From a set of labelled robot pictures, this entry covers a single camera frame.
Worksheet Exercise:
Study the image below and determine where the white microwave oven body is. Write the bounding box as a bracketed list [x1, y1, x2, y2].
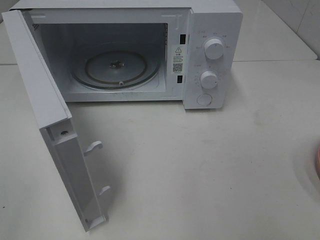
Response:
[9, 0, 243, 109]

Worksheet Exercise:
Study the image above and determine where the pink round plate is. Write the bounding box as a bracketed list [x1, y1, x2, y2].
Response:
[315, 146, 320, 179]

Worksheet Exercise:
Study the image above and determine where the white microwave door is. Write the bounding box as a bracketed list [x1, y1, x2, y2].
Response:
[2, 10, 110, 232]

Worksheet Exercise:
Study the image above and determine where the round white door button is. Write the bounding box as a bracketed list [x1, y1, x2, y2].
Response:
[196, 93, 212, 106]

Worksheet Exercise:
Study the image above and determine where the upper white power knob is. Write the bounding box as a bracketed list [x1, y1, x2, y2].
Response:
[204, 37, 225, 60]

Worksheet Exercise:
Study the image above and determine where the white timer knob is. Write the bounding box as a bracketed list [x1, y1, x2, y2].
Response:
[200, 71, 218, 89]

